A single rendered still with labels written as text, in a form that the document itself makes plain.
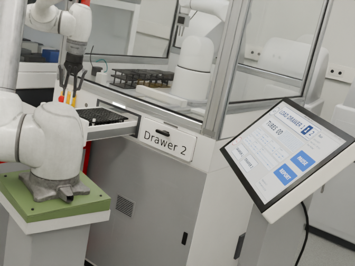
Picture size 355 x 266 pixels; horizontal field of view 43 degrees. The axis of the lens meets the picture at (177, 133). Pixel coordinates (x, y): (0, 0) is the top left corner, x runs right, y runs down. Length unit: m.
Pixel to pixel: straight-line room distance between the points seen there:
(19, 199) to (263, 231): 0.76
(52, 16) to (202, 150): 0.84
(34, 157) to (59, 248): 0.32
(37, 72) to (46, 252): 1.54
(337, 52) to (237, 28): 3.28
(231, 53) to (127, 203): 0.89
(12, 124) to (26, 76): 1.39
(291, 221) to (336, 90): 3.64
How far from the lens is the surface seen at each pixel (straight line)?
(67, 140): 1.38
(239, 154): 1.54
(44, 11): 1.97
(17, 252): 1.60
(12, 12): 1.49
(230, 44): 1.80
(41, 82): 2.87
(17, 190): 1.49
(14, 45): 1.48
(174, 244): 2.09
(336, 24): 5.04
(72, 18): 2.01
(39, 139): 1.39
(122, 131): 2.03
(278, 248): 1.50
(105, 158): 2.26
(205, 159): 1.89
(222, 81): 1.82
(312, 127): 1.40
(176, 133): 1.93
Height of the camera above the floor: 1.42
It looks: 15 degrees down
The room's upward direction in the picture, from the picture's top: 12 degrees clockwise
